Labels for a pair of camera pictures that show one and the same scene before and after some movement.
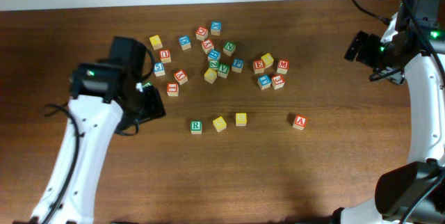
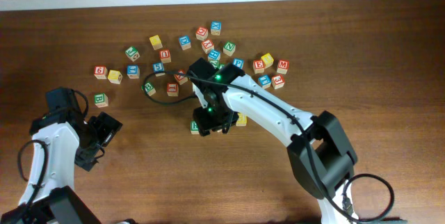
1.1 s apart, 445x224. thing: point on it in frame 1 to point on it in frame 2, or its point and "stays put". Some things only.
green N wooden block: (229, 48) stays put
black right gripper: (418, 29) to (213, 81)
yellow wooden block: (240, 119) stays put
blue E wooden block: (263, 82) stays put
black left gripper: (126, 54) to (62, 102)
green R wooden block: (196, 127) stays put
